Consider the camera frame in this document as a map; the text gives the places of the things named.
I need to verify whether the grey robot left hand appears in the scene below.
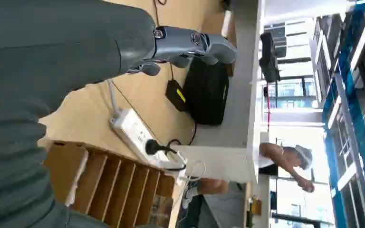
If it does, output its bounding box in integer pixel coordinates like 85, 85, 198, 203
0, 0, 238, 124

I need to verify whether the white power strip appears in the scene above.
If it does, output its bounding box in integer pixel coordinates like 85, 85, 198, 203
108, 108, 188, 171

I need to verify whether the black power adapter yellow label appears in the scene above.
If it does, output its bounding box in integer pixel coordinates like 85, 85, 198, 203
164, 79, 189, 113

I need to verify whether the white card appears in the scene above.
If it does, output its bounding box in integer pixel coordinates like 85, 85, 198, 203
64, 150, 89, 208

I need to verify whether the ribbed grey left arm sleeve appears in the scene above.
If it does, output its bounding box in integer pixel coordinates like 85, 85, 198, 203
0, 119, 109, 228

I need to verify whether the black bag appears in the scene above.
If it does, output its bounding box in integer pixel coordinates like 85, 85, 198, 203
182, 57, 231, 126

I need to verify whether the wooden slotted card box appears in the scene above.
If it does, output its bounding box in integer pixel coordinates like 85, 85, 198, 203
43, 140, 176, 228

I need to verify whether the white partition panel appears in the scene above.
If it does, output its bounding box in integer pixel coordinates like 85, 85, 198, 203
171, 0, 267, 184

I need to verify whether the black hanging monitor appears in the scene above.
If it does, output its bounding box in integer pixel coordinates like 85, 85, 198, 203
259, 31, 281, 84

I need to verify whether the person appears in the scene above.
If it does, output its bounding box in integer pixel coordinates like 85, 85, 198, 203
181, 178, 248, 228
259, 142, 316, 193

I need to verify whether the blue metal shelf rack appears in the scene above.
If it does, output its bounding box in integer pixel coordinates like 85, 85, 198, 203
322, 0, 365, 228

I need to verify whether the thin black cable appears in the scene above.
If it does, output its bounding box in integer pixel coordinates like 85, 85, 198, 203
110, 80, 164, 146

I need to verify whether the black plug with cable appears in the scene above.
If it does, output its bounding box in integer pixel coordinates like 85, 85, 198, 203
145, 139, 183, 156

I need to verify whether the white cable bundle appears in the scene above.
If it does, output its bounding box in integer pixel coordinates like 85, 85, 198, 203
177, 160, 207, 210

